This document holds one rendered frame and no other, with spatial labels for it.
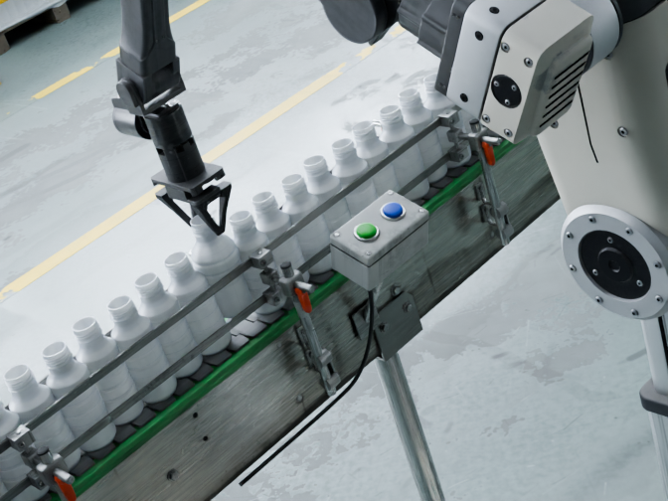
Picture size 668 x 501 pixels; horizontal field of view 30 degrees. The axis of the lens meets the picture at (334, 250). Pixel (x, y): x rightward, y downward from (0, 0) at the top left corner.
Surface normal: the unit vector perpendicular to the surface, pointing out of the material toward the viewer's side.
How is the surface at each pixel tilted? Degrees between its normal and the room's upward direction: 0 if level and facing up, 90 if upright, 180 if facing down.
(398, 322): 90
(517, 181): 90
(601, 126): 90
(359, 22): 91
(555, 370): 0
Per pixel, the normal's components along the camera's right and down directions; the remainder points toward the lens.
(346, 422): -0.28, -0.84
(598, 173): -0.61, 0.67
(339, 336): 0.68, 0.18
